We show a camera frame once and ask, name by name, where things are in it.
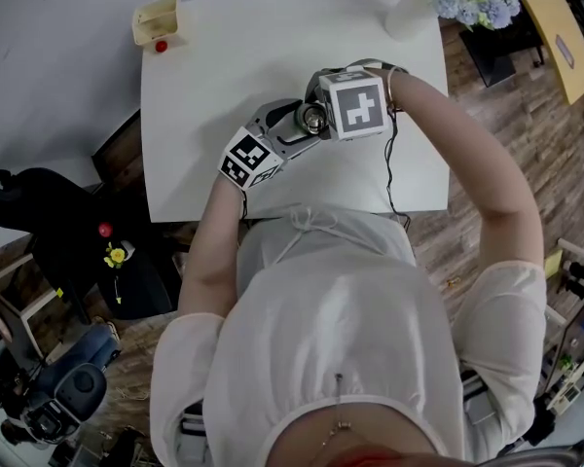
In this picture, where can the yellow flower toy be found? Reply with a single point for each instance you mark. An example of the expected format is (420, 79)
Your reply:
(115, 256)

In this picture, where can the person's neck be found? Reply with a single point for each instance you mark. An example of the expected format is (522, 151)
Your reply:
(370, 426)

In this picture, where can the person's left forearm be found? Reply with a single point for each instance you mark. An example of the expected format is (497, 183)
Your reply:
(211, 246)

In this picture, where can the person's right forearm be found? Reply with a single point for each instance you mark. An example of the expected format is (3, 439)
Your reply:
(486, 163)

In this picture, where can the grey office chair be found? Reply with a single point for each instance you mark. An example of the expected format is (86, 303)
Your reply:
(78, 382)

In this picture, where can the white vase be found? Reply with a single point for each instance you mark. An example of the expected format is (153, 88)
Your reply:
(411, 15)

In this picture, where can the pair of black shoes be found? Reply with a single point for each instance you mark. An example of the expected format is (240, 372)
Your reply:
(581, 277)

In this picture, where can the yellow wooden table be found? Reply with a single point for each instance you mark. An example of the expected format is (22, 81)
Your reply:
(559, 27)

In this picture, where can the cream box with red button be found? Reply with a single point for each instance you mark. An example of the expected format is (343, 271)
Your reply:
(158, 20)

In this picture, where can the person's white shirt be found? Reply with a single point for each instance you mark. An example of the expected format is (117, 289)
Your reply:
(345, 334)

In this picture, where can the dark green metal-capped cylinder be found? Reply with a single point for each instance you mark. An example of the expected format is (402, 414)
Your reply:
(307, 132)

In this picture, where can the purple card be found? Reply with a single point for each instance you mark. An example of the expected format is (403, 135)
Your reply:
(564, 51)

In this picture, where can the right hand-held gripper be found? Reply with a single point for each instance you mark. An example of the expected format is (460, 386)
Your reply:
(360, 107)

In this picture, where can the white-framed wooden side table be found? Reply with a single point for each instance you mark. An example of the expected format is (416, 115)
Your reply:
(26, 309)

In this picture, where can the yellow notepad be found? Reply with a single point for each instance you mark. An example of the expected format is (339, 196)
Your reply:
(554, 265)

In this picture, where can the small yellow-tipped stick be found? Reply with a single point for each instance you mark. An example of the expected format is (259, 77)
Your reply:
(118, 296)

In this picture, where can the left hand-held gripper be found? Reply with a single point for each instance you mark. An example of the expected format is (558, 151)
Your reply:
(249, 158)

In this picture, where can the grey waist-mounted device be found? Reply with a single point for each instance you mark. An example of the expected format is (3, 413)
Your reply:
(481, 399)
(193, 431)

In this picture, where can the red ball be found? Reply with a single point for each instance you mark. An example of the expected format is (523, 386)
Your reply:
(105, 229)

